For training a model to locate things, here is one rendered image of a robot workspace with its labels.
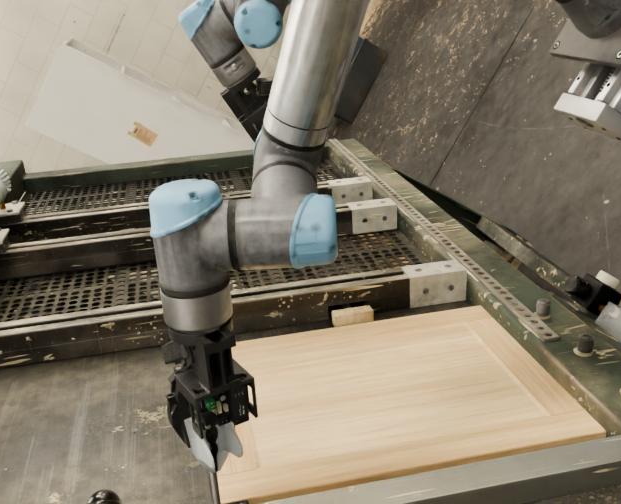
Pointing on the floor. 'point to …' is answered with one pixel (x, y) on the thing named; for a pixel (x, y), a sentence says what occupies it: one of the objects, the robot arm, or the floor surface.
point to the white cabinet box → (125, 112)
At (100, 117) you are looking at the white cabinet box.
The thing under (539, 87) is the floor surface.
